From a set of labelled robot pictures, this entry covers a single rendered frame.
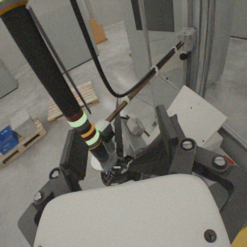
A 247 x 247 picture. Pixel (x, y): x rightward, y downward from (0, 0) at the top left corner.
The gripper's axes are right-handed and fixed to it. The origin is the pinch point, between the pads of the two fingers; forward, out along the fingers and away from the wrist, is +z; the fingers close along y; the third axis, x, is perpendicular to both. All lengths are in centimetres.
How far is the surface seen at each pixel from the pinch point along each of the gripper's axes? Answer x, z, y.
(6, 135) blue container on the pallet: -126, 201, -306
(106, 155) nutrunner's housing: -17.5, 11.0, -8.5
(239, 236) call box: -60, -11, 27
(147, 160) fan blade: -27.6, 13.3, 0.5
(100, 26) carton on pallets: -65, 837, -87
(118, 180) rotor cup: -42.8, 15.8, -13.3
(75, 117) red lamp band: -3.5, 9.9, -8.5
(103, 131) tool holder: -11.2, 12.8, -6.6
